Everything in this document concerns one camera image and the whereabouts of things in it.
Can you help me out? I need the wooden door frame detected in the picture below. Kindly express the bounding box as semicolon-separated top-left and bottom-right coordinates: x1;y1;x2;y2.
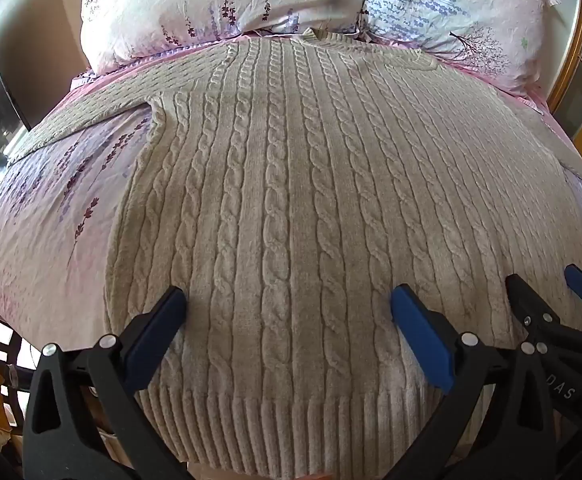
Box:
546;0;582;177

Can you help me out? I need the beige cable knit sweater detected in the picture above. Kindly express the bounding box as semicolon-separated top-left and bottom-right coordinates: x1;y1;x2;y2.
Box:
8;30;582;477

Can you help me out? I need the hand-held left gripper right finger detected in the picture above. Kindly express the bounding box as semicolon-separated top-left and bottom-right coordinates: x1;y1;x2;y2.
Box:
390;284;561;480

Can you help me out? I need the pink floral bed sheet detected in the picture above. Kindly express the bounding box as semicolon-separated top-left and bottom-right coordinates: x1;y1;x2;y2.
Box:
0;30;582;361

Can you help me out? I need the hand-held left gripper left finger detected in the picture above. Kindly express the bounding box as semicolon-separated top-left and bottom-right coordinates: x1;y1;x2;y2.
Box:
22;286;188;480

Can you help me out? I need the white lavender print pillow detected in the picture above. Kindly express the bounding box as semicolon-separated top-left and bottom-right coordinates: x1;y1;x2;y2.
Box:
358;0;558;107

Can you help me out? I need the pink floral pillow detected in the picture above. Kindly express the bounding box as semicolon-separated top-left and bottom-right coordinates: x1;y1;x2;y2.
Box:
71;0;383;75

